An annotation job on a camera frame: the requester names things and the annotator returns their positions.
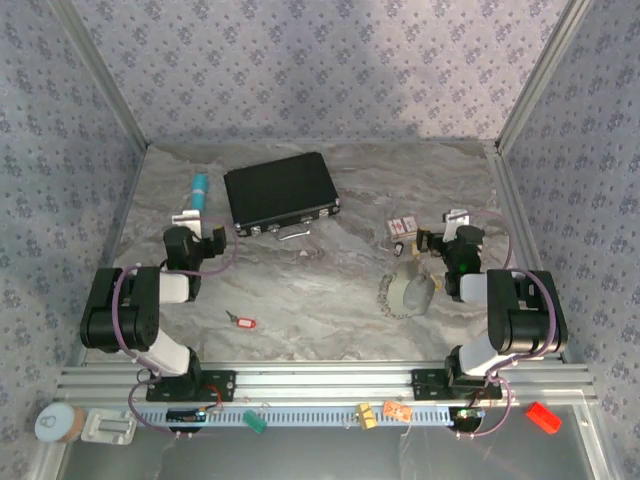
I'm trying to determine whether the aluminium frame side rail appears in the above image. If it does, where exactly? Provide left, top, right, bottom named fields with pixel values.
left=74, top=142, right=151, bottom=366
left=485, top=142, right=574, bottom=364

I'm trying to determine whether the white plastic holder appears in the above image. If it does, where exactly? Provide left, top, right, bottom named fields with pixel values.
left=80, top=407, right=137, bottom=445

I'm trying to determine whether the aluminium frame post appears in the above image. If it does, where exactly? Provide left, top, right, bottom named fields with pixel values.
left=49, top=0, right=151, bottom=149
left=493, top=0, right=595, bottom=151

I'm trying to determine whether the green plastic tag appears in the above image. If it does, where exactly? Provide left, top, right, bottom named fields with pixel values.
left=243, top=409, right=269, bottom=434

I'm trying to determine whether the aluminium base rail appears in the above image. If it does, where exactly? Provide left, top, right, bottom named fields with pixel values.
left=54, top=362, right=599, bottom=407

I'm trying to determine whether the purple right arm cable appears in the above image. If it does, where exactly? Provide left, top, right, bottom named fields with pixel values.
left=454, top=209, right=559, bottom=441

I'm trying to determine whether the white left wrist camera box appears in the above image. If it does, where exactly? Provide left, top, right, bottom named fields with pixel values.
left=171, top=209, right=204, bottom=237

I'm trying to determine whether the metal ball chain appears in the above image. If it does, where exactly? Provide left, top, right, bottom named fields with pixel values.
left=377, top=272, right=426, bottom=319

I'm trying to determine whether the red plastic block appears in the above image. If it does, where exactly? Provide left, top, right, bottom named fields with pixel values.
left=524, top=401, right=564, bottom=435

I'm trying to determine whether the orange plastic tag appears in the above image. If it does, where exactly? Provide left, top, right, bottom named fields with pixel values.
left=382, top=399, right=414, bottom=422

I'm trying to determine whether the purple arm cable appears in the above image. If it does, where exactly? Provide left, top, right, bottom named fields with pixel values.
left=454, top=209, right=559, bottom=441
left=112, top=217, right=239, bottom=441

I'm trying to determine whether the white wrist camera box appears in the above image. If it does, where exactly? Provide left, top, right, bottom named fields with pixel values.
left=171, top=209, right=204, bottom=237
left=443, top=209, right=471, bottom=241

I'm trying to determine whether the yellow plastic tag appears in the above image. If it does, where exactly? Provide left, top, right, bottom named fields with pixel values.
left=354, top=402, right=379, bottom=431

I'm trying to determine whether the tape roll with white cap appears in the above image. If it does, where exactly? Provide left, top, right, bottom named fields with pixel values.
left=34, top=403, right=86, bottom=445

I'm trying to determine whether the teal pen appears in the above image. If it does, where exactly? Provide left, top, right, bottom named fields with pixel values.
left=191, top=173, right=210, bottom=214

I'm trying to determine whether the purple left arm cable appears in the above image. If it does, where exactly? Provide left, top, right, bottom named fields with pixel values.
left=112, top=217, right=239, bottom=441

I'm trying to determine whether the black briefcase with metal handle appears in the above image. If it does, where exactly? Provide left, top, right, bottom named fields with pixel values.
left=223, top=151, right=342, bottom=242

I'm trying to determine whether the grey slotted cable tray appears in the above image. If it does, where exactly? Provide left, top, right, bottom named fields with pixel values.
left=134, top=407, right=501, bottom=429

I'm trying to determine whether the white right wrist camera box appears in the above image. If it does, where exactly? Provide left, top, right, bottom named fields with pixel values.
left=443, top=209, right=471, bottom=241

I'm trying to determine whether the small red white card box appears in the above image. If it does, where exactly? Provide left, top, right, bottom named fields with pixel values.
left=387, top=215, right=419, bottom=237

